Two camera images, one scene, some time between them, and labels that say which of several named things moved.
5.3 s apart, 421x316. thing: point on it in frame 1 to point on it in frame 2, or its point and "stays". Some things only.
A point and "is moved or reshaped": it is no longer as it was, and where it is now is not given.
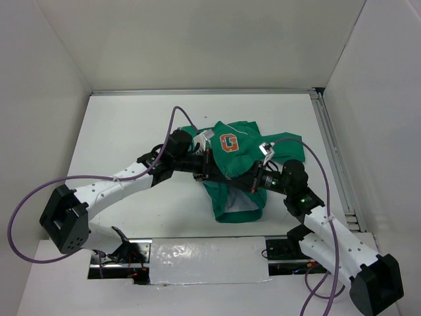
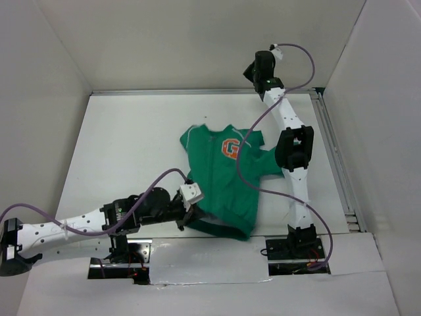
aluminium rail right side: x=340 y=170 stays
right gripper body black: x=271 y=180 to x=250 y=74
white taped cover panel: x=208 y=260 stays
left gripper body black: x=194 y=163 to x=175 y=210
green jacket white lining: x=233 y=148 is moved or reshaped
